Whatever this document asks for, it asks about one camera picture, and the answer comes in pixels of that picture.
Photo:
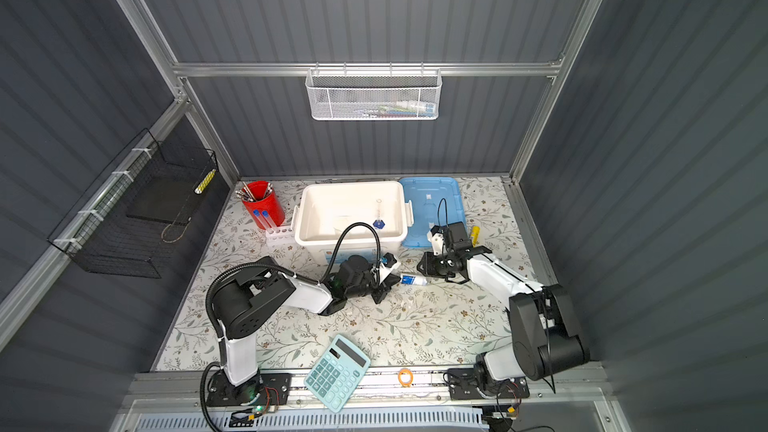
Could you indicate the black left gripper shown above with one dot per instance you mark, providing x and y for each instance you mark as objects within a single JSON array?
[{"x": 386, "y": 287}]

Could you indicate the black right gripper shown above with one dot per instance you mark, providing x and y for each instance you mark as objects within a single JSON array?
[{"x": 429, "y": 259}]

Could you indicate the white blue labelled bottle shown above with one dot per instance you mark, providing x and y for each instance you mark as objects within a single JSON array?
[{"x": 414, "y": 280}]

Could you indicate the blue plastic bin lid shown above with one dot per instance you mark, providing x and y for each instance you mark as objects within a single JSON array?
[{"x": 434, "y": 200}]

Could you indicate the beige plastic storage bin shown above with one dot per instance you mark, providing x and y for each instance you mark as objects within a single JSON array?
[{"x": 326, "y": 210}]

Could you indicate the clear test tube blue cap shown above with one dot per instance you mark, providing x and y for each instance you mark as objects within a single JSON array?
[{"x": 257, "y": 218}]

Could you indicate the small blue-based flask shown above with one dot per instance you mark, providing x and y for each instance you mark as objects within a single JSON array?
[{"x": 379, "y": 223}]

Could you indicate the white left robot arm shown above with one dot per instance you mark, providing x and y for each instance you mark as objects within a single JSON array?
[{"x": 243, "y": 298}]

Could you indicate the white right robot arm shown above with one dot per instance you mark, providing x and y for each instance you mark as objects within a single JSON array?
[{"x": 546, "y": 336}]

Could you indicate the yellow capped tube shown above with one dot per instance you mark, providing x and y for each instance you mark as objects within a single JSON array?
[{"x": 475, "y": 236}]

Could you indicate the teal desk calculator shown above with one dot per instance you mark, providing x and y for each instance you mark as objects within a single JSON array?
[{"x": 335, "y": 377}]

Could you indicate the white test tube rack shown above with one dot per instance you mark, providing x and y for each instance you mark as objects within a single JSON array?
[{"x": 276, "y": 237}]

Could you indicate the red ribbed plastic cup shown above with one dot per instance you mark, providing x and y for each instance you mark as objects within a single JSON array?
[{"x": 261, "y": 195}]

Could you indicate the white wire mesh basket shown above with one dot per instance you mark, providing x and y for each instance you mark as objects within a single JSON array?
[{"x": 391, "y": 96}]

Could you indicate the black wire wall basket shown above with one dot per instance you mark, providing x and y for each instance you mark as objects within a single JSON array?
[{"x": 131, "y": 225}]

